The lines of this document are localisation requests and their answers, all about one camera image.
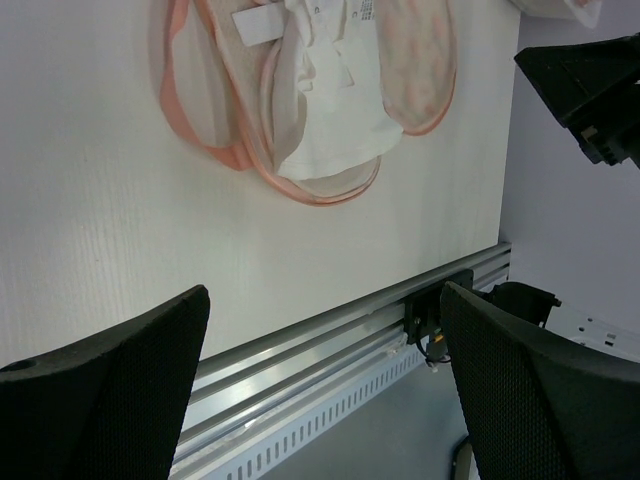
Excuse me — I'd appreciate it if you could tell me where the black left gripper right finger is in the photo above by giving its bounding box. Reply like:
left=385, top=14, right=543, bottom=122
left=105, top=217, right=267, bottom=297
left=440, top=282, right=639, bottom=479

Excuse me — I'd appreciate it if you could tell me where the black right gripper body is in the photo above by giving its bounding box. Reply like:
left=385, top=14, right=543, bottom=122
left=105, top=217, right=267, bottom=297
left=565, top=81, right=639, bottom=167

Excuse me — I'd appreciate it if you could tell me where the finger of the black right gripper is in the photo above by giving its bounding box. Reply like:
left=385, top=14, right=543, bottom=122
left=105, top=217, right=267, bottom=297
left=515, top=34, right=639, bottom=135

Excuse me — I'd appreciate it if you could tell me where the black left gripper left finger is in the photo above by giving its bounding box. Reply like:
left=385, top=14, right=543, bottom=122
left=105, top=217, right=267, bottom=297
left=1, top=285, right=210, bottom=479

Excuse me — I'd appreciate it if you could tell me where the white bra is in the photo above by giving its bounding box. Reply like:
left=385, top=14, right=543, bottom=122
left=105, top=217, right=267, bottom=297
left=231, top=0, right=405, bottom=182

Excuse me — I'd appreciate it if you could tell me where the floral mesh laundry bag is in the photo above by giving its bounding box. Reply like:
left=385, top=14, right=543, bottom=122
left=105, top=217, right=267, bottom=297
left=159, top=1, right=457, bottom=206

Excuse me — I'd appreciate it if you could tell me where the aluminium front rail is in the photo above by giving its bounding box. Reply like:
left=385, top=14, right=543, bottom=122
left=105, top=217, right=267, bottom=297
left=170, top=243, right=512, bottom=479

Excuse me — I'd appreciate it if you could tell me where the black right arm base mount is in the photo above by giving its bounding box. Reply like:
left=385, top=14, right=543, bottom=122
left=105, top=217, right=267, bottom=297
left=403, top=269, right=474, bottom=368

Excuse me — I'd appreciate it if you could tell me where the white slotted cable duct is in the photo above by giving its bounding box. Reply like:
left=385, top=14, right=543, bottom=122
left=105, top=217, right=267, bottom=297
left=206, top=346, right=424, bottom=479

